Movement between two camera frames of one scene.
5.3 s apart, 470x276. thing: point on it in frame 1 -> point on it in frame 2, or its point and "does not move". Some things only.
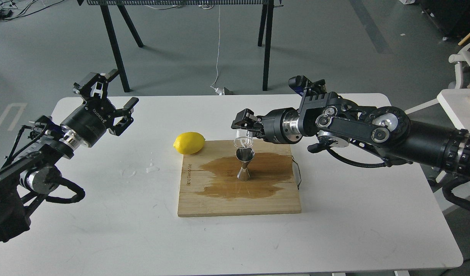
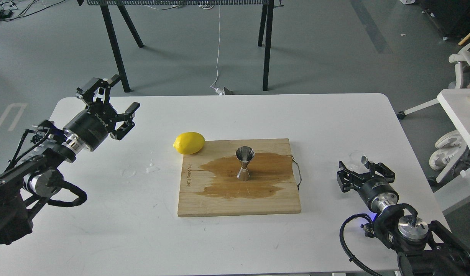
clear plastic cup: [244, 139] -> [358, 160]
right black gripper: [280, 126] -> [378, 193]
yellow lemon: [189, 143] does not move
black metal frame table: [267, 10] does not move
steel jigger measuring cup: [246, 155] does not move
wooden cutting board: [209, 186] does not move
